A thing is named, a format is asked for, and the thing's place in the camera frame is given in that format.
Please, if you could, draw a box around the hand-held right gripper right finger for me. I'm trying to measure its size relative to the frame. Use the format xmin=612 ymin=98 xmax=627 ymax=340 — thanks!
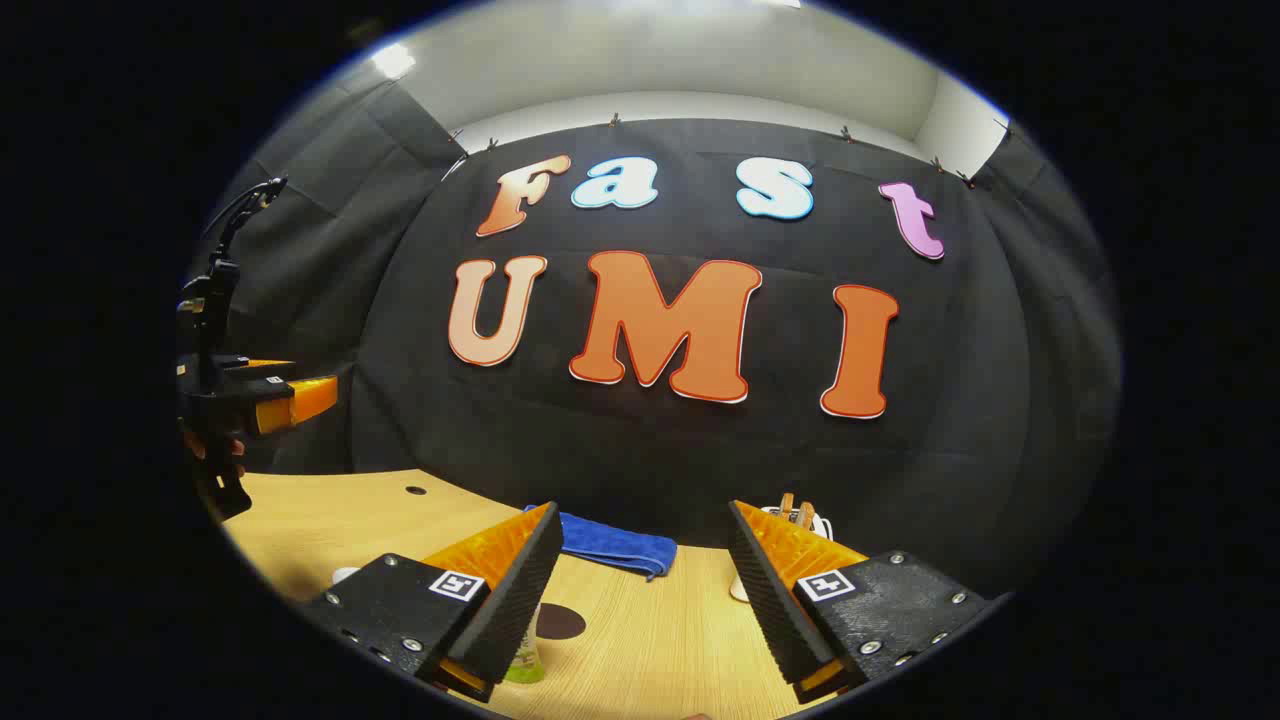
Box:
xmin=727 ymin=500 xmax=1001 ymax=704

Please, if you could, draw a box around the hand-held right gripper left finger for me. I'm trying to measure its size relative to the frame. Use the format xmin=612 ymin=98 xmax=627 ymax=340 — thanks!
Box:
xmin=300 ymin=502 xmax=564 ymax=703

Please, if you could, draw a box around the clear green-label water bottle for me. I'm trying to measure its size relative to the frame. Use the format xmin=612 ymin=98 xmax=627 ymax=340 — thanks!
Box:
xmin=503 ymin=603 xmax=547 ymax=685

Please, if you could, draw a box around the blue towel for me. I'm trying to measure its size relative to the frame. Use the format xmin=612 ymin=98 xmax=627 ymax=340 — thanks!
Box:
xmin=525 ymin=505 xmax=678 ymax=581

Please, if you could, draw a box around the white toaster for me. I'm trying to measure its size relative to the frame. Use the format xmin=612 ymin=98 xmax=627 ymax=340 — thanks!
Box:
xmin=730 ymin=493 xmax=833 ymax=603

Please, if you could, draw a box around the dark brown round coaster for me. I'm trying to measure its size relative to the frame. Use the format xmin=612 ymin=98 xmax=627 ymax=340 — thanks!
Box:
xmin=535 ymin=603 xmax=588 ymax=641

